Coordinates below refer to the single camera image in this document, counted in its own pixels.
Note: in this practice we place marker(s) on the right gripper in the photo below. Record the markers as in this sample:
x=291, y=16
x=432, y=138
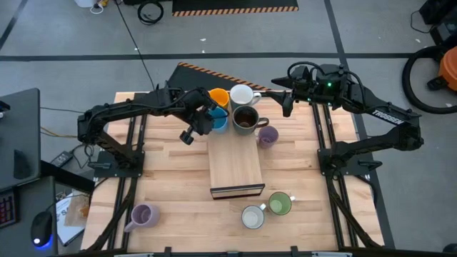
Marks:
x=303, y=89

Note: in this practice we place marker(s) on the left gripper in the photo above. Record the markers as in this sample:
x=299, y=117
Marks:
x=200, y=107

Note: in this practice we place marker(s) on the yellow orange faceted mug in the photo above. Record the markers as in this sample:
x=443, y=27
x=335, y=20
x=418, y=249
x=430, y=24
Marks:
x=219, y=97

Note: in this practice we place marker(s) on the light blue faceted mug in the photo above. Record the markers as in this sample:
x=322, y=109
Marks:
x=219, y=125

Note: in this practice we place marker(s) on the green mug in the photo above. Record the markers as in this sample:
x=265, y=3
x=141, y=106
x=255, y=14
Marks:
x=279, y=204

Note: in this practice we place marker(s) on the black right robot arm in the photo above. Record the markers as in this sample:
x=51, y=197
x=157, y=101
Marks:
x=385, y=116

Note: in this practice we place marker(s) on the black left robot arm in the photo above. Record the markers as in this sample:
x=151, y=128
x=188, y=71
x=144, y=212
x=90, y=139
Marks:
x=118, y=107

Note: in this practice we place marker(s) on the dark grey mug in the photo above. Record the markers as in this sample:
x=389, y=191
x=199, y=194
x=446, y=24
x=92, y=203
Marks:
x=244, y=116

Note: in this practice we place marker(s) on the white ceramic mug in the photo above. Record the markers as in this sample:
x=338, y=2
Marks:
x=242, y=94

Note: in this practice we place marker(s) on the black ramp striped edge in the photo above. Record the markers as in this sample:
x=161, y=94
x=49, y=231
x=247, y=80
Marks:
x=193, y=79

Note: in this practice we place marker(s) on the wooden riser shelf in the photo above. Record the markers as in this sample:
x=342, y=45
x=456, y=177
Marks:
x=233, y=164

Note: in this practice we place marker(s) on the blue white patterned mug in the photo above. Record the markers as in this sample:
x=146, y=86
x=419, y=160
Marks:
x=252, y=217

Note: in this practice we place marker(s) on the plain lilac mug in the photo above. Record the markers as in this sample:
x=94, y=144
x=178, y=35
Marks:
x=144, y=216

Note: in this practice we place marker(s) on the black power adapter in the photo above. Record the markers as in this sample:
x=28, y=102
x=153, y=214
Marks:
x=62, y=158

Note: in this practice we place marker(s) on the orange vacuum cleaner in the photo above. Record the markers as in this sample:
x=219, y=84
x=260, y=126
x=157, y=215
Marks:
x=450, y=68

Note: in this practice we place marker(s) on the white container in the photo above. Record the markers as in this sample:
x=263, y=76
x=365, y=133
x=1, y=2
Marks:
x=85, y=3

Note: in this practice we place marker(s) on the black equipment box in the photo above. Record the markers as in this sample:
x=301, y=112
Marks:
x=442, y=18

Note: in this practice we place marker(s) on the white paper booklet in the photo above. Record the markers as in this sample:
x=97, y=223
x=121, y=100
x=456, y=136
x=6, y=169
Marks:
x=68, y=223

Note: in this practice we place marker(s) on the dark grey side desk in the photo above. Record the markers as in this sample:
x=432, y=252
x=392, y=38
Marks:
x=18, y=125

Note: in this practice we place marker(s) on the black oval device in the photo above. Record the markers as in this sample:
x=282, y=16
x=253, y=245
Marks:
x=22, y=164

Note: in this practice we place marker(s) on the black computer mouse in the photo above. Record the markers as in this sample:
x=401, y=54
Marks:
x=41, y=225

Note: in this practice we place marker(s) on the backlit keyboard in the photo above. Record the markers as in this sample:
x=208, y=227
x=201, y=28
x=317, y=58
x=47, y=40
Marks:
x=7, y=208

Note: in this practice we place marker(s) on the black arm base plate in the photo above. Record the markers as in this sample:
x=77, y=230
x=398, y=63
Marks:
x=360, y=158
x=107, y=172

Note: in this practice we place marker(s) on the black aluminium table frame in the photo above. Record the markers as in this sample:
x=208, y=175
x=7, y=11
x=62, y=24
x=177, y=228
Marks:
x=133, y=185

